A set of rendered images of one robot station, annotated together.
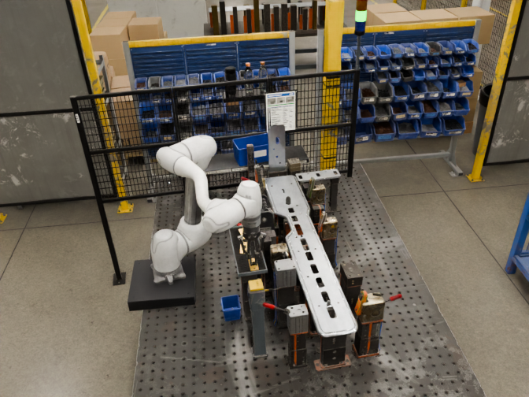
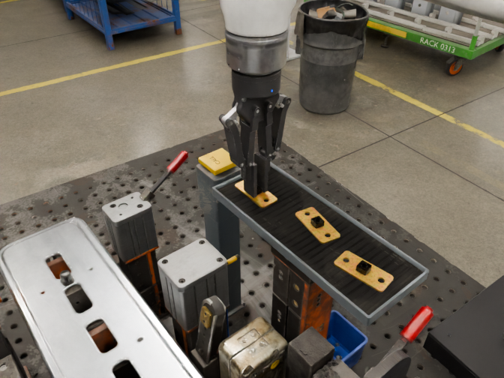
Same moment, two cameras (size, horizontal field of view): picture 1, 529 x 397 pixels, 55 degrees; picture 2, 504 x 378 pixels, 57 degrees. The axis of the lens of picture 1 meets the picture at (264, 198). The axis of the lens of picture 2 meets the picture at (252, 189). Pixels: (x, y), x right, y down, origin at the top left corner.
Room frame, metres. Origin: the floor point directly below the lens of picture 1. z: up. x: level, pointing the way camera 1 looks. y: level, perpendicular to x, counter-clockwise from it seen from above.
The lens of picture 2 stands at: (2.39, -0.27, 1.68)
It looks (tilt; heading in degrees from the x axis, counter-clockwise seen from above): 38 degrees down; 151
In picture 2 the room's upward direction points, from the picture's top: straight up
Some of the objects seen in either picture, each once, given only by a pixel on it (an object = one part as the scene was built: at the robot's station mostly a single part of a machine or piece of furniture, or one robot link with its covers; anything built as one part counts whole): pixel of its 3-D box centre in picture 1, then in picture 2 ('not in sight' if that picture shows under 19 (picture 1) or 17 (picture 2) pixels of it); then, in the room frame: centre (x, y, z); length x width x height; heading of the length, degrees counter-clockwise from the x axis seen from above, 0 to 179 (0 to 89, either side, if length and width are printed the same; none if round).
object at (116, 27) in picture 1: (135, 61); not in sight; (6.86, 1.69, 0.52); 1.20 x 0.80 x 1.05; 2
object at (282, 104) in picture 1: (280, 111); not in sight; (3.24, -0.14, 1.30); 0.23 x 0.02 x 0.31; 99
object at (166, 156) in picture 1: (172, 158); not in sight; (2.22, 0.45, 1.52); 0.18 x 0.14 x 0.13; 45
